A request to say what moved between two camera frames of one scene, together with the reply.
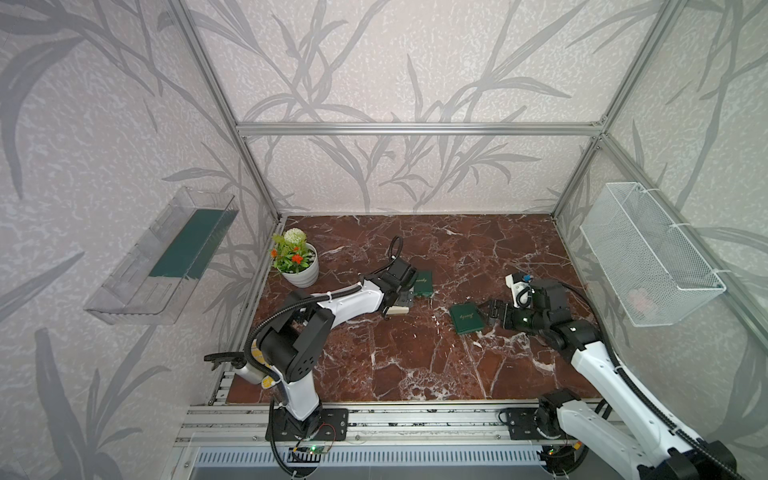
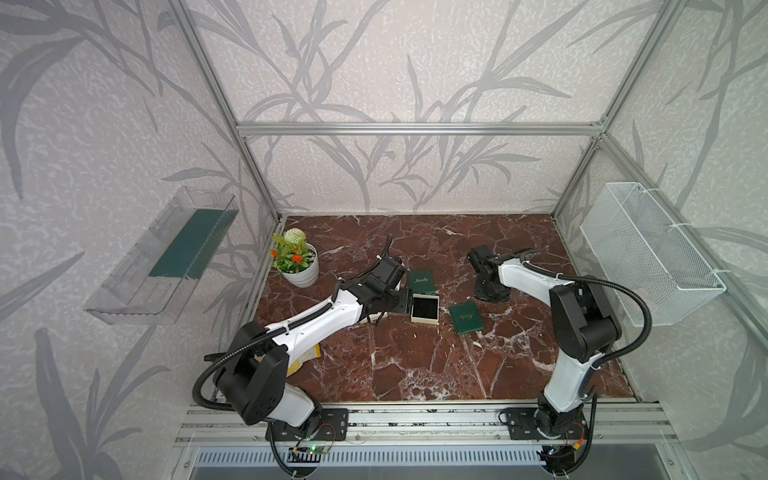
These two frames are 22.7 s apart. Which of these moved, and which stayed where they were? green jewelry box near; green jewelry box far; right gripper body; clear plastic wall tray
Moved: right gripper body
Stayed: clear plastic wall tray; green jewelry box near; green jewelry box far
